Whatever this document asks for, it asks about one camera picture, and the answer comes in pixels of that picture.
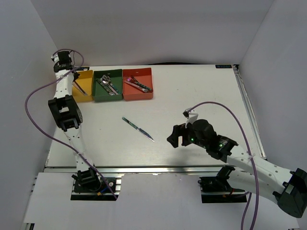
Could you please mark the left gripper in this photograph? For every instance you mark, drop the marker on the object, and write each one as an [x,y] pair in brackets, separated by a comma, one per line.
[76,74]

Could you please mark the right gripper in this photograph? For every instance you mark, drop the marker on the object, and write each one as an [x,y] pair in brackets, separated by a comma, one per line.
[178,131]

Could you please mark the green handled knife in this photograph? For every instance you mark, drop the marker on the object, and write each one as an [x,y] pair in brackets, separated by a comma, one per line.
[138,129]

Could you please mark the pink handled fork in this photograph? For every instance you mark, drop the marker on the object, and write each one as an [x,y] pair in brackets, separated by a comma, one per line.
[136,86]

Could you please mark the mosaic handled spoon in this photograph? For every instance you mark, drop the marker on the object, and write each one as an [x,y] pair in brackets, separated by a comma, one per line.
[114,87]

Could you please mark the green handled spoon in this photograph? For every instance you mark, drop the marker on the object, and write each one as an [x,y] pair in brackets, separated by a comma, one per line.
[106,88]

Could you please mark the green handled fork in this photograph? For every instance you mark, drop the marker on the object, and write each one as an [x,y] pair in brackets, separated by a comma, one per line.
[130,80]

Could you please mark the pink handled spoon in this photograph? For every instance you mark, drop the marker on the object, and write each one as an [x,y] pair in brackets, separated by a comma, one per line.
[107,85]

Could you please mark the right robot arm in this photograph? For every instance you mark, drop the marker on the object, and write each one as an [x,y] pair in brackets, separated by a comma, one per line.
[286,188]

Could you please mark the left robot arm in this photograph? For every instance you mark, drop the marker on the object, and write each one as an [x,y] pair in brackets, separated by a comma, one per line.
[65,110]

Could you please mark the yellow container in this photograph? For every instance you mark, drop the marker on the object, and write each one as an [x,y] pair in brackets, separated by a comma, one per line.
[85,82]

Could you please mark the green container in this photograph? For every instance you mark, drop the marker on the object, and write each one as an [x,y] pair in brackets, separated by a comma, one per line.
[99,94]

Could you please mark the red container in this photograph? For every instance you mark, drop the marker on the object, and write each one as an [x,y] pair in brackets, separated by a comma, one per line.
[143,76]

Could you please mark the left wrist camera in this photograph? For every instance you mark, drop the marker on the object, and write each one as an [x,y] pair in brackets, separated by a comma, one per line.
[55,58]

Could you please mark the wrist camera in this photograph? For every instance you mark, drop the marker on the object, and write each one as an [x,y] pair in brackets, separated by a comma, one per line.
[191,115]
[55,58]

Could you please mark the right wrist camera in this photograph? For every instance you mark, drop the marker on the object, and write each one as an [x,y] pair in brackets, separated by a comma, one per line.
[191,115]

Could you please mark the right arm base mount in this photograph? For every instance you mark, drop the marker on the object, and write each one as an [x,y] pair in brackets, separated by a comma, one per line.
[217,190]

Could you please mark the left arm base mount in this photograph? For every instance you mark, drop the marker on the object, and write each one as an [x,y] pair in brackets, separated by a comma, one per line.
[89,186]

